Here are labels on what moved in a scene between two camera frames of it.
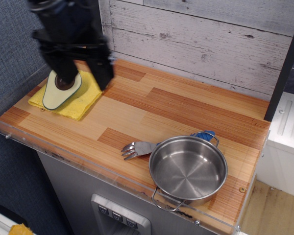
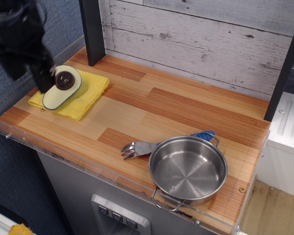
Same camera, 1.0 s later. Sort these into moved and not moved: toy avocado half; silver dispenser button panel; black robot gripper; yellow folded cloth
Moved: black robot gripper
Not moved: toy avocado half; silver dispenser button panel; yellow folded cloth
